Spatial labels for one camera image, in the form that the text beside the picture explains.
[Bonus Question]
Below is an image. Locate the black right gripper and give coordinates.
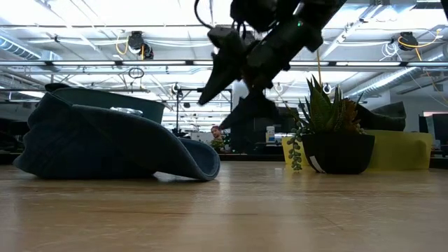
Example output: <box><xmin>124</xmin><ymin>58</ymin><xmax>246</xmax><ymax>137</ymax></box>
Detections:
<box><xmin>197</xmin><ymin>17</ymin><xmax>323</xmax><ymax>131</ymax></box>

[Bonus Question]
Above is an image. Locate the potted succulent plant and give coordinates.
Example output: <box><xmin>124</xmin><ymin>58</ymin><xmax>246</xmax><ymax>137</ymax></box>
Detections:
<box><xmin>286</xmin><ymin>75</ymin><xmax>376</xmax><ymax>175</ymax></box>

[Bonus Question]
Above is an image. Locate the teal plastic bin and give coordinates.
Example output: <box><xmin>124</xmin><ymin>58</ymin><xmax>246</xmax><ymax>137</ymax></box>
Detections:
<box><xmin>52</xmin><ymin>86</ymin><xmax>166</xmax><ymax>124</ymax></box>

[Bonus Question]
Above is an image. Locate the yellow plastic bin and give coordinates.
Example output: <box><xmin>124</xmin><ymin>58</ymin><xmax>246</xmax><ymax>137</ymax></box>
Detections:
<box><xmin>281</xmin><ymin>129</ymin><xmax>434</xmax><ymax>172</ymax></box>

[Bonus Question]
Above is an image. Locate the black desk monitor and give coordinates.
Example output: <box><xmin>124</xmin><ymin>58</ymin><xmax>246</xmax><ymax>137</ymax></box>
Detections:
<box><xmin>418</xmin><ymin>113</ymin><xmax>448</xmax><ymax>158</ymax></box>

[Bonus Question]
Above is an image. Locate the black background rig frame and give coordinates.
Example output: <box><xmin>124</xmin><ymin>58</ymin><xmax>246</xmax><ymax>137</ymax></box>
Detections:
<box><xmin>176</xmin><ymin>87</ymin><xmax>233</xmax><ymax>136</ymax></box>

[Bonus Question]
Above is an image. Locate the black aluminium rig frame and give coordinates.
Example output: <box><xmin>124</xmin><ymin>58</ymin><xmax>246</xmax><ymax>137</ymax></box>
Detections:
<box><xmin>0</xmin><ymin>150</ymin><xmax>448</xmax><ymax>169</ymax></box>

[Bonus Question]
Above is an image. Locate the black ceiling cable reel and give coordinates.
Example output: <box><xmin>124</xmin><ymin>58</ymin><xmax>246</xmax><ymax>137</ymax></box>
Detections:
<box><xmin>126</xmin><ymin>30</ymin><xmax>155</xmax><ymax>60</ymax></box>
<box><xmin>398</xmin><ymin>31</ymin><xmax>416</xmax><ymax>52</ymax></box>

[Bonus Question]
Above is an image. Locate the silver ceiling duct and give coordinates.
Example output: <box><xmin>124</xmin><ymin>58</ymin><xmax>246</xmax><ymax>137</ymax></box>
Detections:
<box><xmin>344</xmin><ymin>66</ymin><xmax>448</xmax><ymax>99</ymax></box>

